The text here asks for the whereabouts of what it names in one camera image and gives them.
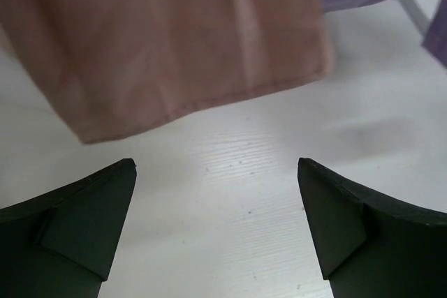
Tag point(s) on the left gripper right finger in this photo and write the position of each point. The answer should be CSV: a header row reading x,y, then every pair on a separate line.
x,y
369,244

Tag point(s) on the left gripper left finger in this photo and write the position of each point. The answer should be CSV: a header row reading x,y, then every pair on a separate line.
x,y
63,243

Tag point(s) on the pink ruffled dress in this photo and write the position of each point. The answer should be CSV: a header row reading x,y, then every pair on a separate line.
x,y
115,68

